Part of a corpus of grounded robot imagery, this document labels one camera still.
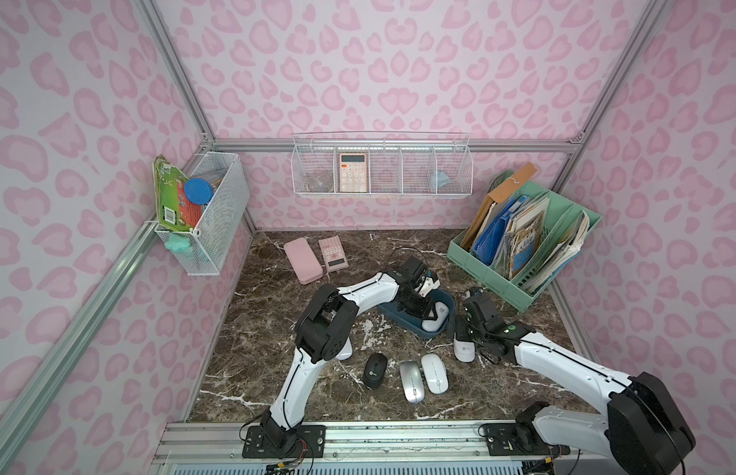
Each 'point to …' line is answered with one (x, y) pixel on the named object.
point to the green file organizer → (561, 216)
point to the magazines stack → (520, 242)
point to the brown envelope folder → (512, 181)
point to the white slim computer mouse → (347, 350)
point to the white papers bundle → (569, 247)
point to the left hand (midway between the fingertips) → (431, 310)
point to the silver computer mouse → (413, 381)
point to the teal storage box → (414, 327)
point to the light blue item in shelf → (442, 179)
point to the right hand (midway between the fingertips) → (459, 322)
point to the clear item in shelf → (319, 184)
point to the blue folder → (485, 243)
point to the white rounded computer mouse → (464, 351)
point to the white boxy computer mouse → (442, 313)
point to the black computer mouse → (375, 369)
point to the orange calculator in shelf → (353, 173)
